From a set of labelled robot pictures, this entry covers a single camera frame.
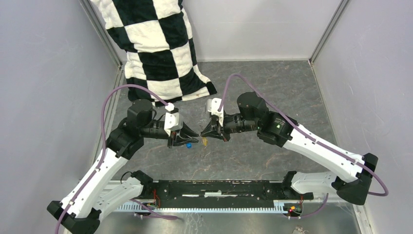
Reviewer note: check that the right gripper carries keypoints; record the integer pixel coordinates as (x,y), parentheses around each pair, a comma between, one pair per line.
(213,127)

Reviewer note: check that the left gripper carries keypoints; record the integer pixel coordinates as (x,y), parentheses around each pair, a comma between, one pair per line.
(178,141)

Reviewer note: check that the metal key organizer plate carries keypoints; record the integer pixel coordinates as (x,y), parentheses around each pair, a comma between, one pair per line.
(202,125)

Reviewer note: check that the yellow tagged key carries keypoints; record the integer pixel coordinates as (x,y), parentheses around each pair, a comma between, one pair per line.
(204,141)

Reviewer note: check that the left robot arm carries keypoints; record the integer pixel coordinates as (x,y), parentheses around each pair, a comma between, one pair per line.
(83,209)

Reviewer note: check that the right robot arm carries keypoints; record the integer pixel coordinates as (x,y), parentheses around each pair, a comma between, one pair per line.
(349,175)

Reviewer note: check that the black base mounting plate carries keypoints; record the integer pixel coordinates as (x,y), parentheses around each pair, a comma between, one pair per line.
(219,193)

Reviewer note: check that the black white checkered blanket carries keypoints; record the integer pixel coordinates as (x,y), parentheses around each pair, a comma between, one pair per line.
(161,64)

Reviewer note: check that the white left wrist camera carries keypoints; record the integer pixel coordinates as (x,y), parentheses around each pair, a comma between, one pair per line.
(171,121)

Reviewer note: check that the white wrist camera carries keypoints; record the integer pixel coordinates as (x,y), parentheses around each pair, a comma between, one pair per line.
(171,121)
(213,106)

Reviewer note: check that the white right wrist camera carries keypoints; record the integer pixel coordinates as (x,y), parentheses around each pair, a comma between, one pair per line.
(213,106)

